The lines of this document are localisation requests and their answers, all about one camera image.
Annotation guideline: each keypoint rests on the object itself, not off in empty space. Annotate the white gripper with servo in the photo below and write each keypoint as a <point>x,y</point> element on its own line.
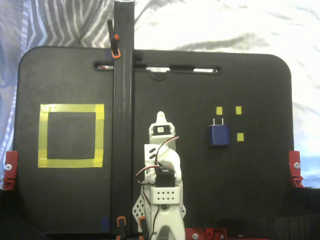
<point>161,130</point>

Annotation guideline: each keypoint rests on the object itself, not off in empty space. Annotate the blue and white charger block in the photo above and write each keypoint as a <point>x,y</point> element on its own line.
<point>219,135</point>

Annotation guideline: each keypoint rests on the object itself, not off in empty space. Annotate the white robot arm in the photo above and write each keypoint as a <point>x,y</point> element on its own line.
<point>166,197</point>

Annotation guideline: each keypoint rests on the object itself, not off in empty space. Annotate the long black beam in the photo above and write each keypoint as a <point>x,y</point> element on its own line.
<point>122,87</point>

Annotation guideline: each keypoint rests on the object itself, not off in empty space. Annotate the black orange spring clamp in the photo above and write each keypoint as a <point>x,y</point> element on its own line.
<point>142,221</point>
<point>121,221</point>
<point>115,43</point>

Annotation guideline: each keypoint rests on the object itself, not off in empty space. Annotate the yellow tape square outline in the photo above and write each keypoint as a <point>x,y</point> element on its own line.
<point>70,108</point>

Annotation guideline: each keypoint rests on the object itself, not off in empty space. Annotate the grey white patterned bedsheet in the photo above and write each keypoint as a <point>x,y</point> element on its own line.
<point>225,25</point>

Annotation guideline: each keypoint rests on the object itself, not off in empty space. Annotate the blue tape piece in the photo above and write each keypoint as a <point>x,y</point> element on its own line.
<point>105,223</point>

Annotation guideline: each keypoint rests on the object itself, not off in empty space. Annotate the red pole base bracket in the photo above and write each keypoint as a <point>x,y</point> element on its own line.
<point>207,233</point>

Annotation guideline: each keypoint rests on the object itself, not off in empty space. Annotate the red corner bracket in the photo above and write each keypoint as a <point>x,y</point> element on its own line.
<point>295,160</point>
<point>11,160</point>

